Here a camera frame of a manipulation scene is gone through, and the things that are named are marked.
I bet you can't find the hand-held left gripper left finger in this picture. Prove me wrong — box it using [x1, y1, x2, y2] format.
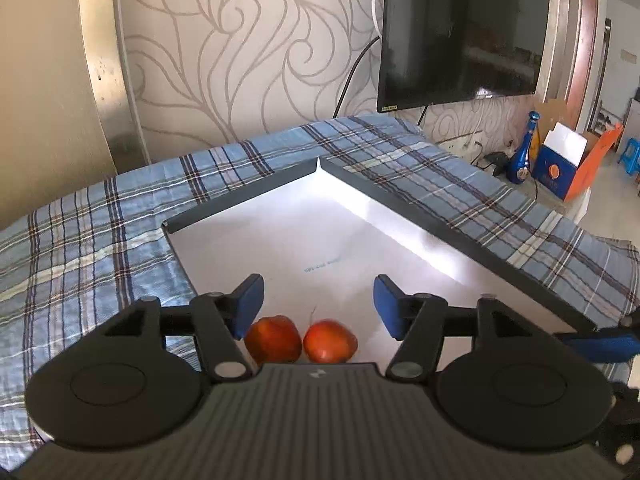
[102, 273, 265, 381]

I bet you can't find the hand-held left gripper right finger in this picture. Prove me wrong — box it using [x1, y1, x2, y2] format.
[372, 274, 553, 380]

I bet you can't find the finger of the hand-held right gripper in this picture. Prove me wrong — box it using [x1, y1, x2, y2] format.
[555, 307, 640, 364]
[597, 382, 640, 480]

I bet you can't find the white tray with black rim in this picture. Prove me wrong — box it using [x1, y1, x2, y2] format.
[162, 156, 627, 367]

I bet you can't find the red apple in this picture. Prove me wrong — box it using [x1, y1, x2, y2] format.
[244, 315, 304, 365]
[302, 308, 359, 365]

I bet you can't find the blue plaid cloth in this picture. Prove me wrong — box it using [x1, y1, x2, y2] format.
[0, 114, 640, 472]

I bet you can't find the white power strip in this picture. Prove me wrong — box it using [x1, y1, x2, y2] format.
[448, 134, 484, 155]

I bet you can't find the black power adapter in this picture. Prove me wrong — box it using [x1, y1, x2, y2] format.
[485, 151, 512, 177]

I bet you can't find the orange cardboard box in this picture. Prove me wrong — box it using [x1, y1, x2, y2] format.
[565, 122, 626, 202]

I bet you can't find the blue gift box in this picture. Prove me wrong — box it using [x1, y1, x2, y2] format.
[531, 122, 592, 201]

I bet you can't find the blue plastic stool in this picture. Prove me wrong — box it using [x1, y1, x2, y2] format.
[618, 137, 640, 174]

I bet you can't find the blue decorated bottle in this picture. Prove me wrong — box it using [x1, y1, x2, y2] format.
[506, 111, 544, 185]

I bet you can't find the brown cardboard flap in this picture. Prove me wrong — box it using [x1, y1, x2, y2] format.
[534, 97, 582, 133]

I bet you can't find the black flat television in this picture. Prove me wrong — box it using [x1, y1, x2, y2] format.
[376, 0, 552, 113]

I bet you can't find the black television cable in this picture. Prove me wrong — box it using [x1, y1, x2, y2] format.
[333, 36, 382, 117]

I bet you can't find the silver wall trim strip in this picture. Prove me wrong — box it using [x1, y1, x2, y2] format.
[75, 0, 152, 173]

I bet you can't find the brown wooden door frame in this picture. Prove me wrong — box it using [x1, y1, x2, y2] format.
[564, 0, 599, 133]

